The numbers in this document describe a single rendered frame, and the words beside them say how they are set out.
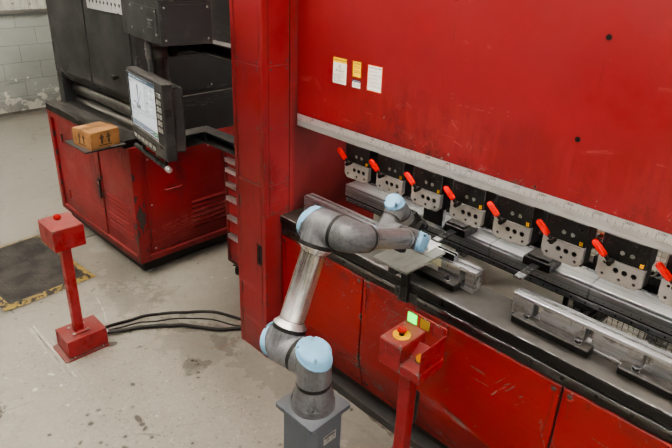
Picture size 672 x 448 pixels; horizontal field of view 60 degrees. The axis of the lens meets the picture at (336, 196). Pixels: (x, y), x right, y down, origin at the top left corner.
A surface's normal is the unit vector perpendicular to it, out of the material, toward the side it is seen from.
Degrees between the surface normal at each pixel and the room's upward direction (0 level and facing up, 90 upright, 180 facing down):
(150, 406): 0
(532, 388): 90
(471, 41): 90
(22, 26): 90
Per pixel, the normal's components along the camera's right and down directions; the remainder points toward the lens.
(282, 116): 0.70, 0.30
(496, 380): -0.72, 0.26
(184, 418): 0.04, -0.92
